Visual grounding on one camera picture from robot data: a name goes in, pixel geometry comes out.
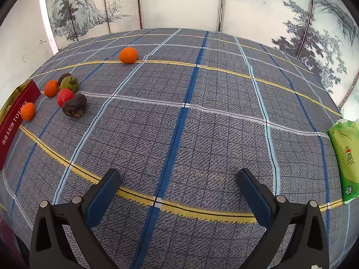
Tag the person's purple clothing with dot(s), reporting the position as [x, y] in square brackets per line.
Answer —
[9, 246]

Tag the red tomato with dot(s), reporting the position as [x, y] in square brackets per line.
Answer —
[65, 97]

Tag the grey plaid bed sheet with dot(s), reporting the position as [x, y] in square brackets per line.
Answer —
[182, 134]

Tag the green wet wipes packet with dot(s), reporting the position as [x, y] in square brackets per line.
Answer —
[345, 159]

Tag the red cardboard box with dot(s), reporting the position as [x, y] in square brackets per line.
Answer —
[14, 123]

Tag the dark brown round fruit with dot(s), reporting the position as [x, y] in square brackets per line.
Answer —
[63, 76]

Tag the wrinkled dark brown fruit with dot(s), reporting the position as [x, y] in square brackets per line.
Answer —
[74, 106]

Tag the orange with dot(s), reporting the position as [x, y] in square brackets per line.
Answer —
[51, 88]
[128, 55]
[27, 111]

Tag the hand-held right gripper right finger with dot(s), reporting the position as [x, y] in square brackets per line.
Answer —
[256, 199]

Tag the landscape painted folding screen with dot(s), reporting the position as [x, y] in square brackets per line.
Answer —
[252, 2]

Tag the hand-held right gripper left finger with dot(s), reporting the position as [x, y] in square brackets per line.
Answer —
[103, 199]

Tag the green persimmon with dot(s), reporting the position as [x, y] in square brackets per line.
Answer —
[69, 83]

